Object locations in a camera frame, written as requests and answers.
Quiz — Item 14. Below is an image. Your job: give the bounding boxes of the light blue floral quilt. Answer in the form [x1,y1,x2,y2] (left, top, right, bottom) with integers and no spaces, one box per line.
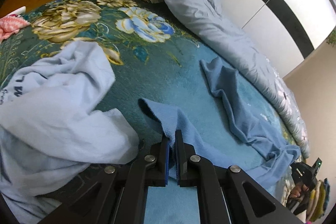
[164,0,310,159]

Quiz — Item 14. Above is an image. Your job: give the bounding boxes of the white paper roll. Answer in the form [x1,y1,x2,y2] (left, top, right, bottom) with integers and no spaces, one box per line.
[12,6,26,16]

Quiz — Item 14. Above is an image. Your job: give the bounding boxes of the blue fleece pants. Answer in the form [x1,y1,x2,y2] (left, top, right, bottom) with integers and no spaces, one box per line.
[138,57,301,188]

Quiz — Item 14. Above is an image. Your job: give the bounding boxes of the light blue printed sweatshirt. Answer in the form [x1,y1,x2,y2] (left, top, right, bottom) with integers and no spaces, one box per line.
[1,41,139,223]

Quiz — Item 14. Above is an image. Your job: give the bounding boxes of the green floral bed blanket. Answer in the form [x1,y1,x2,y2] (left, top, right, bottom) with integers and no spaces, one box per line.
[0,0,302,224]

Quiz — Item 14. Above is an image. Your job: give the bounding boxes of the pink knitted cloth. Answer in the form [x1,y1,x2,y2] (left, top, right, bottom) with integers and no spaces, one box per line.
[0,15,30,42]

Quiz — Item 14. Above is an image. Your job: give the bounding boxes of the person's right hand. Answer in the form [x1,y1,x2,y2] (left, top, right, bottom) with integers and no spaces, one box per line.
[287,183,309,202]

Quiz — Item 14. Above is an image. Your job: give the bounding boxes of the green plant wall decal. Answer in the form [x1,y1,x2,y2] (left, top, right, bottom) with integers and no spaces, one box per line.
[326,29,336,47]

